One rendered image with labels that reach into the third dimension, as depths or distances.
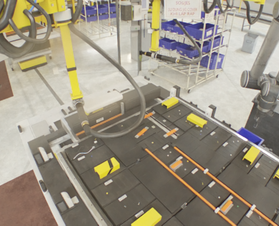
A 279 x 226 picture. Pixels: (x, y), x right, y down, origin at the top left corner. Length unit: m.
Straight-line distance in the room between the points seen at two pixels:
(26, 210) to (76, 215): 1.31
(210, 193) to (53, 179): 1.09
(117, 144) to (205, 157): 0.64
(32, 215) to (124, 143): 1.49
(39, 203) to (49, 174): 1.02
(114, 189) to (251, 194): 0.86
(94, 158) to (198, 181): 0.72
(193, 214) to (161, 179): 0.30
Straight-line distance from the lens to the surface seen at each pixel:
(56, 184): 1.52
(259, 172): 1.54
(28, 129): 2.15
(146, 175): 1.30
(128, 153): 1.42
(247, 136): 1.94
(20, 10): 0.79
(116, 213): 1.18
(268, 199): 1.43
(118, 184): 1.27
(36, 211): 2.54
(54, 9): 1.09
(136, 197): 1.22
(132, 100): 1.78
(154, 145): 1.48
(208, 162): 1.44
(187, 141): 1.54
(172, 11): 1.88
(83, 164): 1.41
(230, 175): 1.42
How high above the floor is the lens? 2.07
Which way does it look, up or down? 37 degrees down
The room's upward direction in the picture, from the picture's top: straight up
